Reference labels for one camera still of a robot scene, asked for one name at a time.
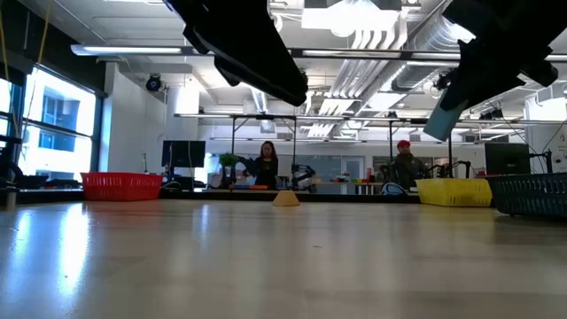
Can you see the dark plastic basket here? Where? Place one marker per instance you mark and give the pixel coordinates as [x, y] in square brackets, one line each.
[531, 195]

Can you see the person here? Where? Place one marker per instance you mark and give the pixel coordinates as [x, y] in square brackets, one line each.
[266, 166]
[405, 168]

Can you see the yellow plastic basket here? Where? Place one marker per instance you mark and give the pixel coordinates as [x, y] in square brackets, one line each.
[454, 192]

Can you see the black metal frame stand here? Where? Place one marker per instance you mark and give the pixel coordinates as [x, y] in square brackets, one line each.
[233, 142]
[391, 133]

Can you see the orange wedge block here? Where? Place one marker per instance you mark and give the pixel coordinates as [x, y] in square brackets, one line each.
[285, 199]

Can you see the black round ceiling spotlight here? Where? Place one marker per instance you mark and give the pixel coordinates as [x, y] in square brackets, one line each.
[153, 83]

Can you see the black background robot arm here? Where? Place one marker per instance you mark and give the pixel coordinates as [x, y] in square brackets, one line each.
[303, 176]

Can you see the row of colourful toys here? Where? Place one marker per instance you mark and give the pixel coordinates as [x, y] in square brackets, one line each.
[345, 180]

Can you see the black computer monitor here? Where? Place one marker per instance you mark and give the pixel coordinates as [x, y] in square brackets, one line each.
[184, 153]
[507, 158]

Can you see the blue rounded object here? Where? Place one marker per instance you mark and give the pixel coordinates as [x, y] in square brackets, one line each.
[393, 189]

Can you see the red plastic basket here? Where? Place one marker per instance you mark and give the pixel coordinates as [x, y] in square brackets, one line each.
[121, 186]

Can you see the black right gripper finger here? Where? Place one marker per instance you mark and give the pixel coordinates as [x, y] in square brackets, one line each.
[491, 80]
[469, 66]

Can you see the green potted plant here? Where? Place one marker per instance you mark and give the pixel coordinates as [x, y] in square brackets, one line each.
[228, 161]

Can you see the large window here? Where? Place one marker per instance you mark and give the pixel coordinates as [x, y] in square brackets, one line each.
[57, 133]

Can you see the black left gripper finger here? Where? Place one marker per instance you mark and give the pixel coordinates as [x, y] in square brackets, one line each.
[248, 75]
[266, 49]

